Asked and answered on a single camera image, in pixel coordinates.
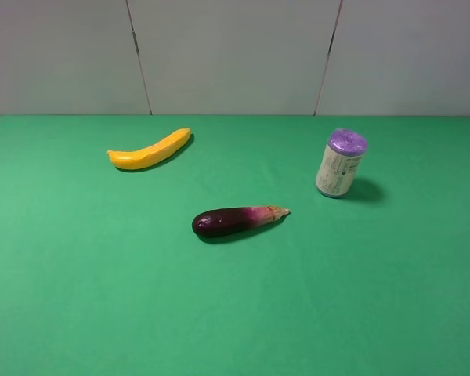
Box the purple eggplant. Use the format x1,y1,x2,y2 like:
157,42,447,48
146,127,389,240
192,205,291,238

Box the yellow banana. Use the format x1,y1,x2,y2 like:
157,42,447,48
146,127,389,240
107,128,192,171

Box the green table cloth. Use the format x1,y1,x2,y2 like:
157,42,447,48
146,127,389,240
0,116,470,375

